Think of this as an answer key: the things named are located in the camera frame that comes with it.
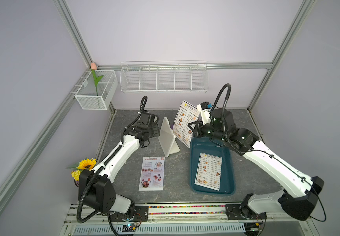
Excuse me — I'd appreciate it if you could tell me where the teal plastic tray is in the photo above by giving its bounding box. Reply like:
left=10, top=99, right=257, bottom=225
left=190, top=137, right=236, bottom=196

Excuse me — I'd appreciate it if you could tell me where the white menu holder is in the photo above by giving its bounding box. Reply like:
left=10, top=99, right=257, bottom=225
left=158, top=117, right=180, bottom=157

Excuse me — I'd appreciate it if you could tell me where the yellow header menu sheet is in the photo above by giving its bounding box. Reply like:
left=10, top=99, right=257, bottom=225
left=194, top=153, right=223, bottom=191
left=173, top=101, right=200, bottom=148

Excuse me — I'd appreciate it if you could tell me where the red special menu sheet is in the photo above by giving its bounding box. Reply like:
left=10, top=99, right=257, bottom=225
left=138, top=156, right=165, bottom=191

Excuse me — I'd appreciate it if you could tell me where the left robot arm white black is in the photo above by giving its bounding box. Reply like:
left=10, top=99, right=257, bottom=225
left=76, top=96, right=160, bottom=224

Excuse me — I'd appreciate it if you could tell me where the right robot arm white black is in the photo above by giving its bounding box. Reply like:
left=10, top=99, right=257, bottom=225
left=188, top=84, right=325, bottom=221

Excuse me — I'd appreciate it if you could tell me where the yellow sunflower bouquet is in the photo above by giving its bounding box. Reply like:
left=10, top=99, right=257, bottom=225
left=67, top=158, right=97, bottom=182

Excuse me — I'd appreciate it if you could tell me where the pink artificial tulip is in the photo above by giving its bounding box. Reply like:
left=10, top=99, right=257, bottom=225
left=90, top=62, right=104, bottom=96

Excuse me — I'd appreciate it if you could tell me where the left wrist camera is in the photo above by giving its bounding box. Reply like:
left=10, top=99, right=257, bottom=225
left=138, top=112, right=159, bottom=127

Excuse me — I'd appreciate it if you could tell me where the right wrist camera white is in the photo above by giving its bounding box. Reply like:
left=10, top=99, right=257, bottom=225
left=197, top=102, right=212, bottom=125

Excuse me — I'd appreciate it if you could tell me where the white wire wall rack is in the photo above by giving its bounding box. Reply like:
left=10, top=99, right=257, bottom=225
left=120, top=61, right=209, bottom=93

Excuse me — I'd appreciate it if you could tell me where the white mesh wall basket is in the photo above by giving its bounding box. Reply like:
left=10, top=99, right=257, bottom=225
left=75, top=70, right=118, bottom=110

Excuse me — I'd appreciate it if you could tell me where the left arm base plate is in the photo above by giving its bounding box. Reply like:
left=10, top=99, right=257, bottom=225
left=110, top=205, right=149, bottom=223

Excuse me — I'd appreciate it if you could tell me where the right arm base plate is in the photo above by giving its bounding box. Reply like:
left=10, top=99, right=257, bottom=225
left=225, top=204, right=267, bottom=221

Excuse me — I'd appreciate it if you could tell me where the aluminium front rail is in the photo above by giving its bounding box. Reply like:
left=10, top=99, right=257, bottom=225
left=60, top=202, right=320, bottom=236

